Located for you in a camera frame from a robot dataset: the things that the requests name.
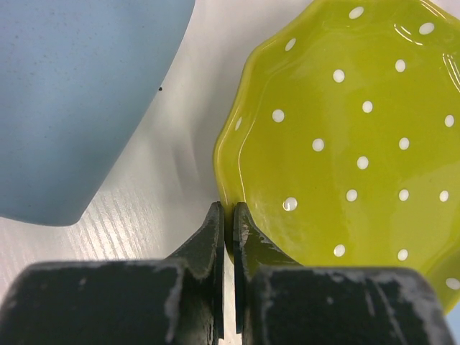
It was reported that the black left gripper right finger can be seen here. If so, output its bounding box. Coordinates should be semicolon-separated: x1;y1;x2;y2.
233;203;454;344

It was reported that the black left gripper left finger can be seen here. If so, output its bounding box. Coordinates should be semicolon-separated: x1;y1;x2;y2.
1;202;224;344

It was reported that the green dotted plate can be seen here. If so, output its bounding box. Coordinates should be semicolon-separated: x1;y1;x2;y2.
213;1;459;312

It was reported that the blue cup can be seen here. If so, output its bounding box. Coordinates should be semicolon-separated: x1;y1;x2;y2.
1;1;194;226

